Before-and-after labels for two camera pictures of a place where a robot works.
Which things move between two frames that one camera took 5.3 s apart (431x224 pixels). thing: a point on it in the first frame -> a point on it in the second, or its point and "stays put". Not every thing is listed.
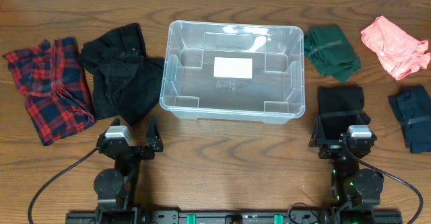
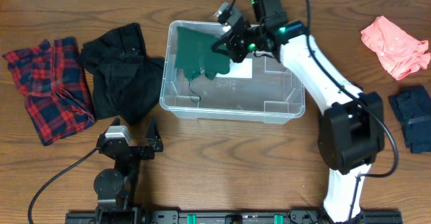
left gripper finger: (116, 122) stays put
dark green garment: (330, 51) -> (194, 55)
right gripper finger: (318, 137) -> (221, 42)
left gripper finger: (153, 135) stays put
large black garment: (126, 82) stays put
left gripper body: (143, 155) stays put
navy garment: (411, 107) stays put
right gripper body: (331, 150) -> (242, 46)
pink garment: (398, 49) stays put
